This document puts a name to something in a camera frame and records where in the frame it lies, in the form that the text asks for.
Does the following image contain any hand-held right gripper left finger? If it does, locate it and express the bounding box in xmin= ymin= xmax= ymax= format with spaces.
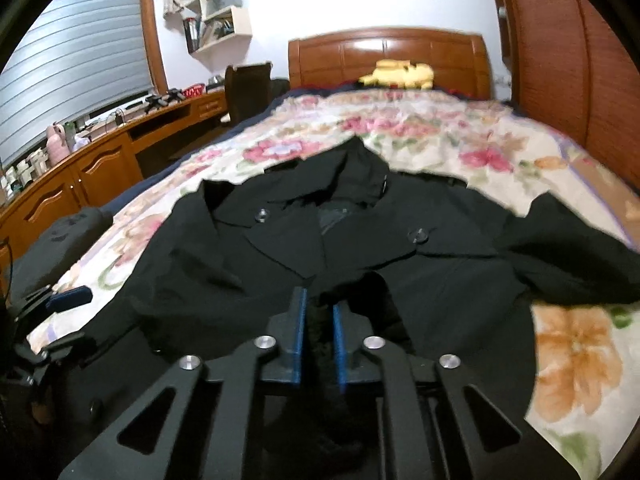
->
xmin=57 ymin=287 xmax=307 ymax=480

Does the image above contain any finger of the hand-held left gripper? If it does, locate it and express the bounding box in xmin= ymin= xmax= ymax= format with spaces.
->
xmin=30 ymin=285 xmax=94 ymax=313
xmin=20 ymin=330 xmax=88 ymax=362

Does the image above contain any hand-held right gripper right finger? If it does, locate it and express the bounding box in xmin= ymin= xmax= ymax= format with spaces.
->
xmin=332 ymin=302 xmax=583 ymax=480

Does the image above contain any black coat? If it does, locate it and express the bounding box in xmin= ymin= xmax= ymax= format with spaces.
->
xmin=47 ymin=137 xmax=640 ymax=480

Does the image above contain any dark grey cloth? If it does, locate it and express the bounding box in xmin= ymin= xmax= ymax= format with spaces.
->
xmin=10 ymin=207 xmax=115 ymax=301

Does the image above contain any wooden desk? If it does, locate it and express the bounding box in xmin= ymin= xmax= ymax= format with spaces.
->
xmin=0 ymin=87 xmax=228 ymax=261

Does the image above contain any navy bed sheet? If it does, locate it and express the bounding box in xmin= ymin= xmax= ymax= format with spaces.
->
xmin=102 ymin=77 xmax=291 ymax=211

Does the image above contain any pink bottle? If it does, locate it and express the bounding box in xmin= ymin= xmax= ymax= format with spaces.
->
xmin=46 ymin=122 xmax=71 ymax=162

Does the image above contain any black tripod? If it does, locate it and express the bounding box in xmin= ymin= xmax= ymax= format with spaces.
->
xmin=142 ymin=88 xmax=184 ymax=112

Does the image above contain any floral blanket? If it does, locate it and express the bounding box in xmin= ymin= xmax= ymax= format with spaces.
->
xmin=27 ymin=87 xmax=640 ymax=466

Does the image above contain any grey window blind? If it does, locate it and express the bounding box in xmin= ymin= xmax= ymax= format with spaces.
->
xmin=0 ymin=0 xmax=153 ymax=171

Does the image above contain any dark chair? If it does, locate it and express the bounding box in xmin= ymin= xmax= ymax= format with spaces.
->
xmin=223 ymin=61 xmax=275 ymax=123

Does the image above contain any yellow plush toy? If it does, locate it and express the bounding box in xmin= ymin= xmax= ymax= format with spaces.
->
xmin=357 ymin=59 xmax=436 ymax=91

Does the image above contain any wooden headboard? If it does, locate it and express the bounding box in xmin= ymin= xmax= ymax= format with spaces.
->
xmin=287 ymin=27 xmax=493 ymax=101

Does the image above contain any wooden louvered wardrobe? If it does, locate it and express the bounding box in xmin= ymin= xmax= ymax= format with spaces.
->
xmin=485 ymin=0 xmax=640 ymax=256

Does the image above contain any wooden window frame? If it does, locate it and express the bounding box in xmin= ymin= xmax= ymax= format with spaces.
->
xmin=137 ymin=0 xmax=169 ymax=93

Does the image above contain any white wall shelf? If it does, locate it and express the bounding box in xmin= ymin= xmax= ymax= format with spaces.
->
xmin=182 ymin=0 xmax=252 ymax=56

